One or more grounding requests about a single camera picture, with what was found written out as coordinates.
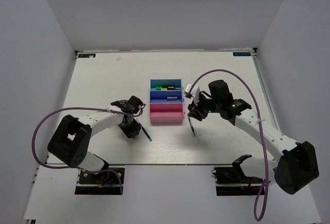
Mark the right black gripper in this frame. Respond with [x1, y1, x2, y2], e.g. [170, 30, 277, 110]
[188, 93, 221, 122]

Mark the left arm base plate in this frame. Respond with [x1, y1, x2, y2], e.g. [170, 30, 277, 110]
[75, 167, 125, 195]

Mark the purple cable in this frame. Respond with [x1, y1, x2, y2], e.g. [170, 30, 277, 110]
[31, 107, 145, 194]
[190, 69, 271, 221]

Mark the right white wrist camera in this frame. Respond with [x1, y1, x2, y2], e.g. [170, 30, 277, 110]
[184, 84, 200, 105]

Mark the yellow cap black highlighter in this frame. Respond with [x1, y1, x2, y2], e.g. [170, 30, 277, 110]
[161, 86, 176, 91]

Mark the blue ink pen refill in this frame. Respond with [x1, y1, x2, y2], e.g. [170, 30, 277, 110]
[140, 123, 152, 142]

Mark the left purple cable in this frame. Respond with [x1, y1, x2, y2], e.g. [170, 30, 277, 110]
[31, 107, 145, 194]

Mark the right blue corner label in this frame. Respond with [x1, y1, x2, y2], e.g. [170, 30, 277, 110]
[233, 51, 251, 57]

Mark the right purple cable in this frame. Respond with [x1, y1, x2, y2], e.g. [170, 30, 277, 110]
[190, 69, 271, 221]

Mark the white eraser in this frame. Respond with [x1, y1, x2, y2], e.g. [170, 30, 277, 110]
[167, 96, 178, 100]

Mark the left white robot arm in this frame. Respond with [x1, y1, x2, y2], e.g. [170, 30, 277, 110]
[47, 95, 145, 182]

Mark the blue corner label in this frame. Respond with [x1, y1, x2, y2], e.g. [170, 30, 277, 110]
[233, 51, 251, 57]
[78, 54, 96, 58]

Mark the left blue corner label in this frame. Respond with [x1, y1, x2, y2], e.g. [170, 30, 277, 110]
[78, 54, 96, 58]

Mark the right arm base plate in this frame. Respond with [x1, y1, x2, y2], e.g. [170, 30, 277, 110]
[211, 167, 263, 196]

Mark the pink drawer container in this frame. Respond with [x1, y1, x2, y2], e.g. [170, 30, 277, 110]
[149, 102, 185, 125]

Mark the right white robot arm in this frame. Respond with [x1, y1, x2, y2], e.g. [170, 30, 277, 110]
[185, 80, 319, 195]

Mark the dark blue drawer container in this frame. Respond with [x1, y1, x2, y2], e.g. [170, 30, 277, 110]
[150, 90, 184, 104]

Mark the green ink pen refill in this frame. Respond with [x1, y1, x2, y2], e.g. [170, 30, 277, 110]
[188, 116, 198, 142]

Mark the light blue drawer container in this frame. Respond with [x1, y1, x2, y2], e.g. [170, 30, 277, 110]
[150, 79, 183, 91]

